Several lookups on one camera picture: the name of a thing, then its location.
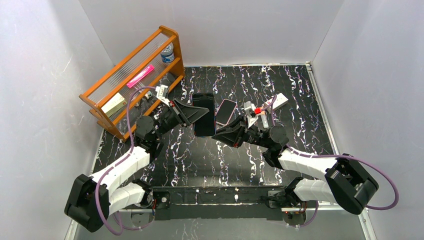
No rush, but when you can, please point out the small item on lower shelf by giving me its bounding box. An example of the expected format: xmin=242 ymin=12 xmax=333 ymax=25
xmin=144 ymin=91 xmax=153 ymax=100

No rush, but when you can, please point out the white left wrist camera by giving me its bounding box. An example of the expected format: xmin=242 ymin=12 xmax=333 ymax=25
xmin=155 ymin=84 xmax=170 ymax=106

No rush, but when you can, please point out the black phone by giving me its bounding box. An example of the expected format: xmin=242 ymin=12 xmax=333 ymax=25
xmin=192 ymin=93 xmax=217 ymax=138

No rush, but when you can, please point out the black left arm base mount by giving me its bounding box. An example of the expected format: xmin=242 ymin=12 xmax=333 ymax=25
xmin=152 ymin=190 xmax=171 ymax=210

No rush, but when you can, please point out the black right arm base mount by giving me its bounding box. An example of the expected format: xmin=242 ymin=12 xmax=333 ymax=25
xmin=259 ymin=190 xmax=292 ymax=209

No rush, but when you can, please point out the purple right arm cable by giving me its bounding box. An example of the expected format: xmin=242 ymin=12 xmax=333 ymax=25
xmin=261 ymin=94 xmax=400 ymax=229

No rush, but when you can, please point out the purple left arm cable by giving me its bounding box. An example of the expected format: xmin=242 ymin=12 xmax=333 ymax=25
xmin=94 ymin=86 xmax=160 ymax=236

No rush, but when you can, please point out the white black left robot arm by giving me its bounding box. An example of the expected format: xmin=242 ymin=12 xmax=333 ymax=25
xmin=64 ymin=99 xmax=210 ymax=236

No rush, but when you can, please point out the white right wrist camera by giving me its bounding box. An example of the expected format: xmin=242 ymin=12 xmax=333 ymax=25
xmin=243 ymin=101 xmax=266 ymax=128

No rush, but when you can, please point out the cream green box on shelf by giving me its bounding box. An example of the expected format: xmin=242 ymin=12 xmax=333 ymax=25
xmin=101 ymin=93 xmax=127 ymax=117

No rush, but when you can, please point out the white red box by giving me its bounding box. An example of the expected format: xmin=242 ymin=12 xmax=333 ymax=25
xmin=272 ymin=93 xmax=289 ymax=110

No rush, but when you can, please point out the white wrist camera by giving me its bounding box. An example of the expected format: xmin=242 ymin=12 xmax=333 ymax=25
xmin=155 ymin=84 xmax=170 ymax=106
xmin=243 ymin=101 xmax=266 ymax=128

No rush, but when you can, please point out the orange white marker tube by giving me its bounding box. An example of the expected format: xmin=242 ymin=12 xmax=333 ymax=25
xmin=259 ymin=112 xmax=269 ymax=129

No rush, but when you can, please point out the orange wooden shelf rack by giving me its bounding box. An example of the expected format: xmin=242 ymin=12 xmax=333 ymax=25
xmin=79 ymin=25 xmax=185 ymax=141

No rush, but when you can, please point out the white blue round jar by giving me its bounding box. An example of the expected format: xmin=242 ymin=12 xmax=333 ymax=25
xmin=160 ymin=43 xmax=175 ymax=64

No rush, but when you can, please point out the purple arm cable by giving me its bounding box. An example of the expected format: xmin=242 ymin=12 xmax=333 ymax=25
xmin=261 ymin=94 xmax=400 ymax=229
xmin=94 ymin=86 xmax=160 ymax=236

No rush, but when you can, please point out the phone in pink case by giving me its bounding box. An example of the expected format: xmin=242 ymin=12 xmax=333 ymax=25
xmin=215 ymin=99 xmax=237 ymax=126

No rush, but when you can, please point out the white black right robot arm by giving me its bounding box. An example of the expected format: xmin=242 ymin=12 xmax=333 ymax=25
xmin=213 ymin=116 xmax=379 ymax=215

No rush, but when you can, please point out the pink flat box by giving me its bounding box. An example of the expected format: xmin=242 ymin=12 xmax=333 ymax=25
xmin=126 ymin=64 xmax=155 ymax=88

